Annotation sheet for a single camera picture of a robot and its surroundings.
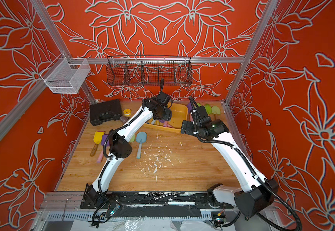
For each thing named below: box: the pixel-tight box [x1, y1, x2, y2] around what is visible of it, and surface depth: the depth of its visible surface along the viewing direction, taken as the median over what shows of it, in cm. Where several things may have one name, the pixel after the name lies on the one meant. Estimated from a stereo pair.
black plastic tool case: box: [89, 99, 123, 126], surface depth 107 cm
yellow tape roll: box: [123, 108, 132, 116], surface depth 112 cm
